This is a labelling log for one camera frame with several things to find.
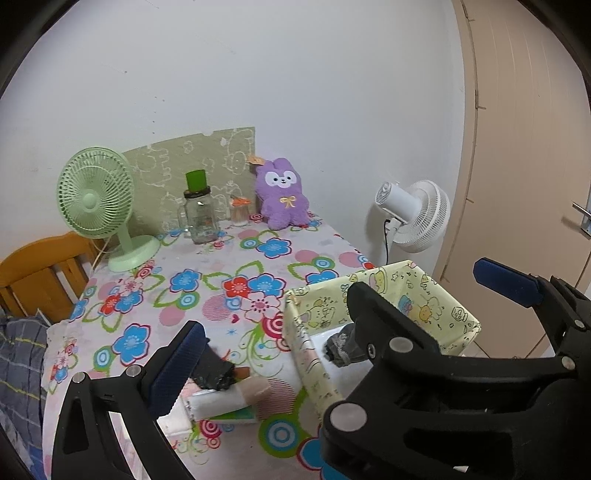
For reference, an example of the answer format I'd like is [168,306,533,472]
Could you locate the glass mug jar green lid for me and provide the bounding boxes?
[178,170,220,245]

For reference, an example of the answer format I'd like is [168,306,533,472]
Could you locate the yellow printed fabric basket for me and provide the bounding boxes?
[281,259,482,422]

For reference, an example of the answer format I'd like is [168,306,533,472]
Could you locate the black cloth bundle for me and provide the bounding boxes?
[191,344,237,392]

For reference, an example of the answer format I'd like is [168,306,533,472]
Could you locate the metal door handle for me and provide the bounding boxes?
[571,200,591,232]

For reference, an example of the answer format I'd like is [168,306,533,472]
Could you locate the blue plaid quilt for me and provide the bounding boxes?
[0,314,51,467]

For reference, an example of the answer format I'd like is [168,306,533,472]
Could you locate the green patterned wall sheet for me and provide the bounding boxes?
[121,126,257,234]

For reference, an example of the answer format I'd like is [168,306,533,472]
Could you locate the small toothpick jar orange lid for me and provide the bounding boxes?
[229,195,251,227]

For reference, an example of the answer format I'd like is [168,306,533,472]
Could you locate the floral printed tablecloth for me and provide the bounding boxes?
[41,210,384,480]

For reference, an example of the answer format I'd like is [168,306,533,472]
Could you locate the white desk fan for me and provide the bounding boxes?
[374,179,451,254]

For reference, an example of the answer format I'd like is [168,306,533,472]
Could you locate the white roll with tan end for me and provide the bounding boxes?
[185,389,252,422]

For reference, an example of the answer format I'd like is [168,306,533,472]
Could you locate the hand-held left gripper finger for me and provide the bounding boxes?
[52,320,208,480]

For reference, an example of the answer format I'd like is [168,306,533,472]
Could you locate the green desk fan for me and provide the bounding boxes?
[56,147,161,273]

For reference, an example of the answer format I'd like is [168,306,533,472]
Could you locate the beige pink soft packet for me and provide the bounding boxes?
[230,376,273,409]

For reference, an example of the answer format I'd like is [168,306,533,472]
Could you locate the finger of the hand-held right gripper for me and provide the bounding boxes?
[345,280,443,371]
[473,257,591,354]

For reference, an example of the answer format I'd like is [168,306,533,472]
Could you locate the dark grey cloth bundle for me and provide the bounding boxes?
[323,323,370,369]

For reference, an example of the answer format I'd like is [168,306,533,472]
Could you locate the purple plush toy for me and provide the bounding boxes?
[247,156,311,230]

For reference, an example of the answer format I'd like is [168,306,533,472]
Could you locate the white fan cord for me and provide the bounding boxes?
[90,235,114,271]

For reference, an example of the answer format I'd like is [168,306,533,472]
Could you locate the beige door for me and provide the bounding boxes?
[452,0,591,358]

